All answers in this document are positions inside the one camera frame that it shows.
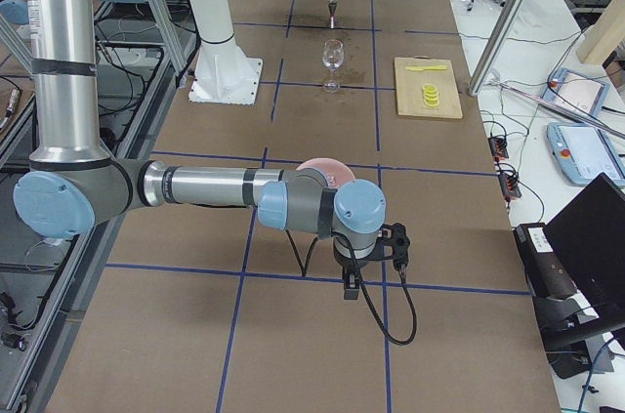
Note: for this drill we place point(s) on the near blue teach pendant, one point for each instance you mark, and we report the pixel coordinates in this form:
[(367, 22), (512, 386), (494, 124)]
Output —
[(583, 152)]

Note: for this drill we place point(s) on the aluminium frame post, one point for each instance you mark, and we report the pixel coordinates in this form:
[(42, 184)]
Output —
[(494, 45)]

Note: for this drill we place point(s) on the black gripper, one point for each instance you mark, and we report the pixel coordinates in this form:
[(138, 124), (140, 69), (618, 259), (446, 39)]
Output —
[(348, 267)]

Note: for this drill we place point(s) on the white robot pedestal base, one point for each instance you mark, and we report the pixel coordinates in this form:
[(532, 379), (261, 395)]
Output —
[(223, 73)]

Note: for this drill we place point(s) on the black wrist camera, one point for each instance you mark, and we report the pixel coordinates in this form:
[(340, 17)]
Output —
[(394, 246)]

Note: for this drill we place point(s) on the blue teach pendant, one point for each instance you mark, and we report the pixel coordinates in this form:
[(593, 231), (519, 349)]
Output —
[(576, 92), (583, 152)]

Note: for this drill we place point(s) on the yellow plastic knife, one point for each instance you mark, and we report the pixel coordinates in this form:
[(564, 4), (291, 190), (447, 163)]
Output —
[(421, 68)]

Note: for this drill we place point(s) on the clear wine glass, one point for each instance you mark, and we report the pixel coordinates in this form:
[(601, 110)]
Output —
[(332, 58)]

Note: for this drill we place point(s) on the far blue teach pendant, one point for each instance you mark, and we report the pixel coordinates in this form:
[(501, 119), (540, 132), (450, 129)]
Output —
[(576, 92)]

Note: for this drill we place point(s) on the pink bowl of ice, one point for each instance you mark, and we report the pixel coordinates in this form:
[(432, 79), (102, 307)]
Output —
[(335, 172)]

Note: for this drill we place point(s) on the steel cocktail jigger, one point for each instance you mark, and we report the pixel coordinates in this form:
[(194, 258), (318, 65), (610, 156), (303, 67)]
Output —
[(332, 7)]

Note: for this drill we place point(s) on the bamboo cutting board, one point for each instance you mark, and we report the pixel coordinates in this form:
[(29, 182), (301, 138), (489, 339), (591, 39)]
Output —
[(409, 92)]

